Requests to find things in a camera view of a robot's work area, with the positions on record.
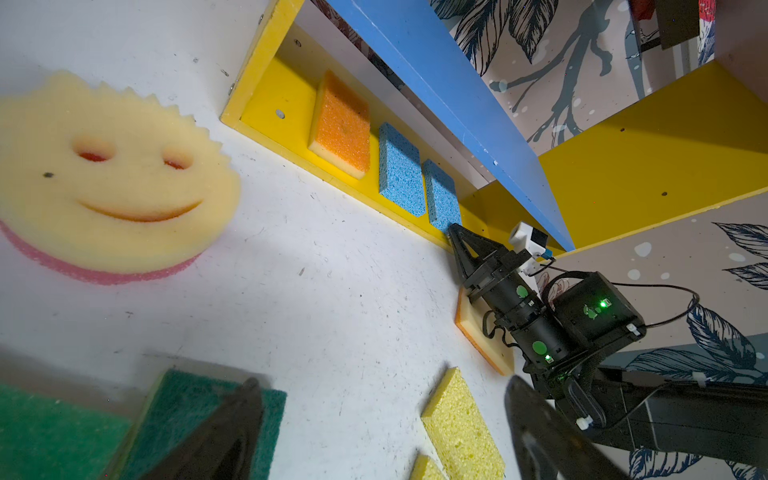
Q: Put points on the dark green scouring sponge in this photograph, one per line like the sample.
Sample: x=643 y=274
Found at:
x=178 y=403

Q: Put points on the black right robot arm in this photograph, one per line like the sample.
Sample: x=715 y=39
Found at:
x=711 y=403

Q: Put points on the yellow smiley round sponge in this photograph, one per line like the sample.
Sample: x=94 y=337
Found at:
x=107 y=186

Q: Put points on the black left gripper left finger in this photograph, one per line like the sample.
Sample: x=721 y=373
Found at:
x=223 y=446

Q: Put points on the orange rectangular sponge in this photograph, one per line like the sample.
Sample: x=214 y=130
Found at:
x=340 y=129

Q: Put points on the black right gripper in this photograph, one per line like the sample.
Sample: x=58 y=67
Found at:
x=490 y=272

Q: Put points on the blue cellulose sponge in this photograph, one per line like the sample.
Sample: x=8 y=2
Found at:
x=400 y=178
x=442 y=202

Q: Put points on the yellow shelf pink blue boards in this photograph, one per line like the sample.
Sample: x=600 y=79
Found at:
x=547 y=112

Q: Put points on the yellow sponge lower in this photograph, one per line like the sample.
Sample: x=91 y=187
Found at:
x=425 y=468

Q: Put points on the beige orange-backed sponge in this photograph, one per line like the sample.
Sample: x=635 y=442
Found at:
x=469 y=320

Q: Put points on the light green sponge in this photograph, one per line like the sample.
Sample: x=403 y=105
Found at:
x=45 y=438

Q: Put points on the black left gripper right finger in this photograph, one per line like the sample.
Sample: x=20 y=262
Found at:
x=546 y=445

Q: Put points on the yellow sponge upper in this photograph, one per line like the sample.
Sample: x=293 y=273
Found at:
x=458 y=432

